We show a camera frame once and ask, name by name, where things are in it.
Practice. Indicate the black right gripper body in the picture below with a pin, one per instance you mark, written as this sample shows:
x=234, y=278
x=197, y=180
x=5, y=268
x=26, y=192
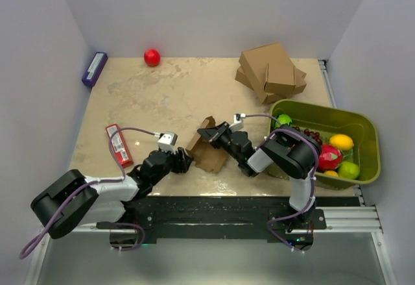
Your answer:
x=224, y=141

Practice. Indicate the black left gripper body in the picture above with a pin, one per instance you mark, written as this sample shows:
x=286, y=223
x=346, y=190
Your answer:
x=172, y=165

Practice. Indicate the brown cardboard box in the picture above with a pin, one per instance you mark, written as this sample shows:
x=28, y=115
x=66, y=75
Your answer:
x=205, y=156

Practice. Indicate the green plastic tub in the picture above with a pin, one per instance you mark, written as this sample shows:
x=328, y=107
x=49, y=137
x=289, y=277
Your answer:
x=330, y=121

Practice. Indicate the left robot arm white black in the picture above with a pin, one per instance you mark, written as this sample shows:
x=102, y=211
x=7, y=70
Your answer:
x=75, y=199

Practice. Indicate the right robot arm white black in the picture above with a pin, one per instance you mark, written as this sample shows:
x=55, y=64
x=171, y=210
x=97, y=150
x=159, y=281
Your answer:
x=287, y=148

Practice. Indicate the red rectangular box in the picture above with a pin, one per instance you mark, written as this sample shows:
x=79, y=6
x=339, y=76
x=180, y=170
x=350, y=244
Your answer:
x=119, y=148

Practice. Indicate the folded cardboard box bottom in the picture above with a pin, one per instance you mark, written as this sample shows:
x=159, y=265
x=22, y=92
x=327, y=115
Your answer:
x=246, y=79

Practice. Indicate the folded cardboard box front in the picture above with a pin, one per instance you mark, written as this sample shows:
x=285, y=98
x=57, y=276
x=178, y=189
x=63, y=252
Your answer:
x=284, y=79

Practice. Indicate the purple rectangular box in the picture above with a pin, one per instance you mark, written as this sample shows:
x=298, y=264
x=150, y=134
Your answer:
x=94, y=70

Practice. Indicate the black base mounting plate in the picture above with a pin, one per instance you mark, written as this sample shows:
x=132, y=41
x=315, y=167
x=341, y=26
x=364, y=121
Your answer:
x=204, y=217

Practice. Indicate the green watermelon ball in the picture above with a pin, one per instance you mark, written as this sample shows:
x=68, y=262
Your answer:
x=283, y=119

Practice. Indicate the red grapes bunch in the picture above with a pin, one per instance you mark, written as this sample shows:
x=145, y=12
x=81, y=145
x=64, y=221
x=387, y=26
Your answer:
x=312, y=134

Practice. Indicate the red dragon fruit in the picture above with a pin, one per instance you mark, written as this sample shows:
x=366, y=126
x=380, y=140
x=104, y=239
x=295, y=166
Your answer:
x=330, y=158

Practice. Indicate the red apple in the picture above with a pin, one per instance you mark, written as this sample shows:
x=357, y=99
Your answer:
x=152, y=57

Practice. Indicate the small orange fruit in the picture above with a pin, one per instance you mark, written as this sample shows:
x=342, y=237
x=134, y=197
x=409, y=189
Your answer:
x=332, y=173

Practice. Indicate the yellow lemon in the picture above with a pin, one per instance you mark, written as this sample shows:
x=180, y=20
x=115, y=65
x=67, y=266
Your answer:
x=341, y=142

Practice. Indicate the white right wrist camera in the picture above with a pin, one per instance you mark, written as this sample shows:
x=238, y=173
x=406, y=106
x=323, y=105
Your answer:
x=238, y=122

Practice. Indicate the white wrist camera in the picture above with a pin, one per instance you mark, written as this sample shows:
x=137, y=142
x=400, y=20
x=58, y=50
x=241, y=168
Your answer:
x=167, y=142
x=238, y=122

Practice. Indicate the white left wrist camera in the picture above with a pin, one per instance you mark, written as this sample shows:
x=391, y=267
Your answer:
x=167, y=142

